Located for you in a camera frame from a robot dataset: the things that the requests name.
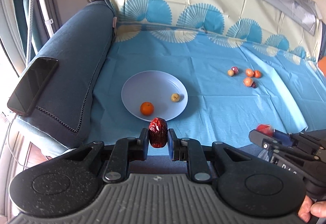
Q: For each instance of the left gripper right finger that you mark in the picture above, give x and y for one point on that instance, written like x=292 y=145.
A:
x=190 y=151

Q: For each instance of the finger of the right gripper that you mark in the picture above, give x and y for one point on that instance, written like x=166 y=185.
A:
x=262 y=140
x=282 y=138

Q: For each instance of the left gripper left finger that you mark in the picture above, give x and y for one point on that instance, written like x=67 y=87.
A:
x=125 y=151

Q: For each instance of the red fruit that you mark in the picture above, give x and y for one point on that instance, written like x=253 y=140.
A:
x=265 y=129

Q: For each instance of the dark red dried jujube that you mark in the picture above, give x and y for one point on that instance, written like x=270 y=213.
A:
x=158 y=133

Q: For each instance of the pink round candy fruit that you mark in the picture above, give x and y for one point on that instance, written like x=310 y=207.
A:
x=235 y=70

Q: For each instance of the right hand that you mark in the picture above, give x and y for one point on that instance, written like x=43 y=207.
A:
x=310 y=208

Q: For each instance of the orange tangerine on plate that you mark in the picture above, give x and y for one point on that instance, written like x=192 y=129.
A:
x=147 y=108

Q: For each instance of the small yellow longan on plate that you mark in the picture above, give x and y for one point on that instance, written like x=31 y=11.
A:
x=175 y=97

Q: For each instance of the orange wrapped fruit lower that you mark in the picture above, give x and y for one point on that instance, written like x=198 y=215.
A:
x=248 y=82

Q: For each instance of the orange wrapped fruit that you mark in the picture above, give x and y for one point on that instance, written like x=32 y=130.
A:
x=249 y=72
x=248 y=82

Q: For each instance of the light blue round plate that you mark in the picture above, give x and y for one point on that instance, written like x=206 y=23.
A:
x=155 y=87

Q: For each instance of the small orange kumquat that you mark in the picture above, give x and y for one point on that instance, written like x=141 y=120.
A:
x=257 y=74

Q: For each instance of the orange wrapped fruit upper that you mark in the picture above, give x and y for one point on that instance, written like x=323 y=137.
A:
x=249 y=72

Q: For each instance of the tan small round fruit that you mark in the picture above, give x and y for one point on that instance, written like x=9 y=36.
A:
x=230 y=72

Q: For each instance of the orange cushion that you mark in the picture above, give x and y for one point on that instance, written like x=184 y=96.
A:
x=322 y=65

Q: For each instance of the black smartphone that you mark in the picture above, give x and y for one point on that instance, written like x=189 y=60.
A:
x=31 y=85

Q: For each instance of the grey clothes rack pole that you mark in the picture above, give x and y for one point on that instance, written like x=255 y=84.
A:
x=29 y=44

